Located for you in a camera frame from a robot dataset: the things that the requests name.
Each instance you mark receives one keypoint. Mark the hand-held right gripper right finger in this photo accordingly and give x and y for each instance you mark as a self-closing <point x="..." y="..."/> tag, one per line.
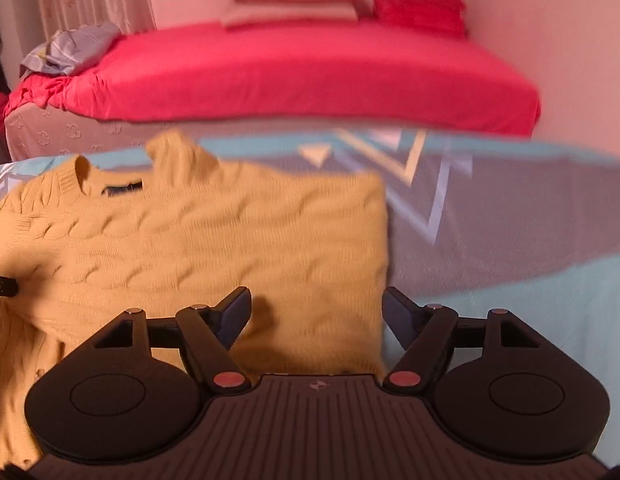
<point x="397" y="315"/>

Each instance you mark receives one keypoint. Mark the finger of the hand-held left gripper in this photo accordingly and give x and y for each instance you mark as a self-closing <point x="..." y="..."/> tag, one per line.
<point x="2" y="286"/>

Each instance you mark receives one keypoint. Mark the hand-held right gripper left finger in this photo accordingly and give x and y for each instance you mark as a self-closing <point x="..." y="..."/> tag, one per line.
<point x="236" y="312"/>

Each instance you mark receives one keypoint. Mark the grey-blue crumpled cloth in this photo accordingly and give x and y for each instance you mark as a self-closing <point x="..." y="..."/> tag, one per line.
<point x="70" y="47"/>

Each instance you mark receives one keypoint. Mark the bed with red sheet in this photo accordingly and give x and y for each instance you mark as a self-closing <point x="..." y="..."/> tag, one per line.
<point x="290" y="70"/>

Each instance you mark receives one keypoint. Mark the folded red blanket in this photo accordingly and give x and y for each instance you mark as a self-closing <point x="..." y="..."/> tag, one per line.
<point x="420" y="2"/>

